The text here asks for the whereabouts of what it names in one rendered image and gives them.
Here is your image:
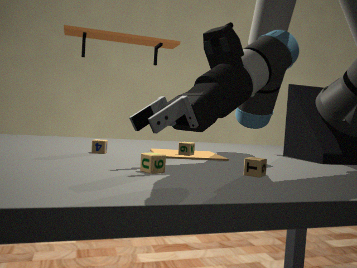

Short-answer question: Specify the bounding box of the tan wooden letter block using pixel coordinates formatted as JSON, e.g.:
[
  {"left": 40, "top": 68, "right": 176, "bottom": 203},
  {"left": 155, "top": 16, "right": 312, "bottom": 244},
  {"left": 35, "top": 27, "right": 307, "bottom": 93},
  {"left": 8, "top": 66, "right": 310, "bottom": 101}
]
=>
[
  {"left": 244, "top": 157, "right": 267, "bottom": 178},
  {"left": 140, "top": 152, "right": 166, "bottom": 174},
  {"left": 91, "top": 139, "right": 108, "bottom": 154},
  {"left": 178, "top": 142, "right": 195, "bottom": 156}
]

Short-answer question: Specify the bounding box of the tan flat mat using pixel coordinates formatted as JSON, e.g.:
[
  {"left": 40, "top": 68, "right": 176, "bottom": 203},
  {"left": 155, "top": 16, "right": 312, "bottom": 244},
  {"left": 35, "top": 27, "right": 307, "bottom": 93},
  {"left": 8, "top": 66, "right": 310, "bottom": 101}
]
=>
[{"left": 151, "top": 149, "right": 229, "bottom": 161}]

